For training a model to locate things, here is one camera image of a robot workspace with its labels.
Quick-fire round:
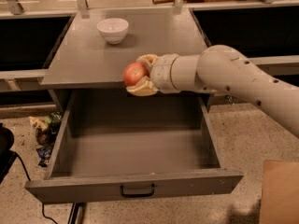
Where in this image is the brown cardboard box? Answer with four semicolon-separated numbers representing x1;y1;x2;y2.
259;161;299;224

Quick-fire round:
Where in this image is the grey cabinet counter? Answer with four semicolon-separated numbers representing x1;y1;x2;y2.
39;7;219;113

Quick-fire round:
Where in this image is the white ceramic bowl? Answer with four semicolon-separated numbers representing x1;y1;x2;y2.
96;18;129;44

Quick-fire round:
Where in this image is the black drawer handle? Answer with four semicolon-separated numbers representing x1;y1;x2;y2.
120;184;155;199

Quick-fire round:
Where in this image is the crumpled snack bags pile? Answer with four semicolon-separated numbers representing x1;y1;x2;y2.
29;112;63;167

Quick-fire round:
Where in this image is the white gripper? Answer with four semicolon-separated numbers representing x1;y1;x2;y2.
126;54;178;97

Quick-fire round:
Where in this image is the grey open drawer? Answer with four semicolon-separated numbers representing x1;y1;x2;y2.
25;90;243;203

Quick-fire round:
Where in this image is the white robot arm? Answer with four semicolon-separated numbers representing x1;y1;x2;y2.
125;45;299;136

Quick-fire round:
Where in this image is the black object at left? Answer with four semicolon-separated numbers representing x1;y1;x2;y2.
0;123;17;184

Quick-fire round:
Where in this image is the red apple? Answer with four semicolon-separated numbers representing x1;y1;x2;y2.
123;63;149;86

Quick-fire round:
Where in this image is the metal frame leg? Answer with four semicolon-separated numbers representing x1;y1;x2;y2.
67;203;86;224

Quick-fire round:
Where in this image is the black cable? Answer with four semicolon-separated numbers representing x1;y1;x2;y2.
13;151;60;224

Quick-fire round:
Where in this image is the wooden stick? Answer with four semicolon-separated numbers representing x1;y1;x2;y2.
151;0;205;5

